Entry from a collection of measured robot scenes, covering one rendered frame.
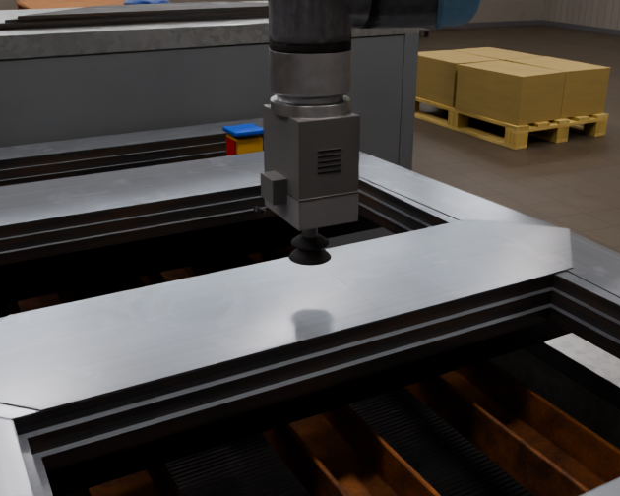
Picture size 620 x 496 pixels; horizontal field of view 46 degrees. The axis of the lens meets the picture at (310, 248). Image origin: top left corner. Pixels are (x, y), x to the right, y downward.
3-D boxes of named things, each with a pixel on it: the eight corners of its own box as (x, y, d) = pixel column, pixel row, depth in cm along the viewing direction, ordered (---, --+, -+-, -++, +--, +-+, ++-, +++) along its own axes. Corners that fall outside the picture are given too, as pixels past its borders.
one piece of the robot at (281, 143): (230, 67, 69) (237, 229, 75) (267, 82, 62) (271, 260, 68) (323, 61, 73) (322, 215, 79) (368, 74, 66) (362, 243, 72)
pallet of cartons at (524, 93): (395, 110, 580) (397, 51, 562) (494, 101, 612) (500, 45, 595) (498, 152, 462) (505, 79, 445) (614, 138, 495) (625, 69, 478)
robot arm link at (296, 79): (289, 56, 62) (254, 45, 69) (290, 109, 64) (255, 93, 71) (366, 50, 65) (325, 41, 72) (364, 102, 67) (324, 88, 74)
